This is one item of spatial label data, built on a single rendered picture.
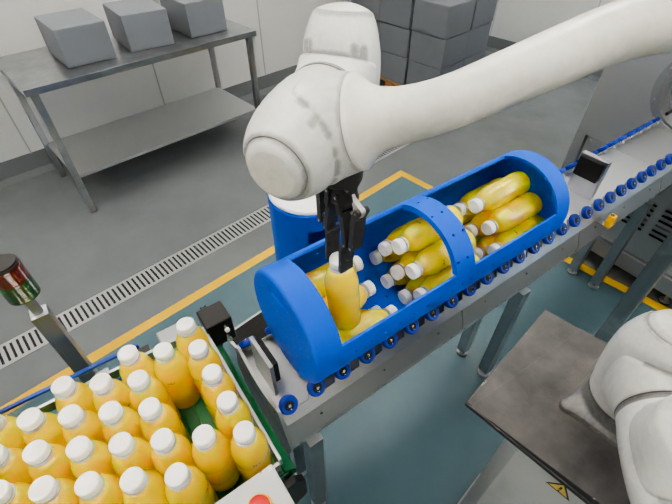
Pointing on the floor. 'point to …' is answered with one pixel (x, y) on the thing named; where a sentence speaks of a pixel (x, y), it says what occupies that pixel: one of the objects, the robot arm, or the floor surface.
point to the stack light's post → (60, 339)
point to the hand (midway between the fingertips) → (338, 250)
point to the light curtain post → (661, 261)
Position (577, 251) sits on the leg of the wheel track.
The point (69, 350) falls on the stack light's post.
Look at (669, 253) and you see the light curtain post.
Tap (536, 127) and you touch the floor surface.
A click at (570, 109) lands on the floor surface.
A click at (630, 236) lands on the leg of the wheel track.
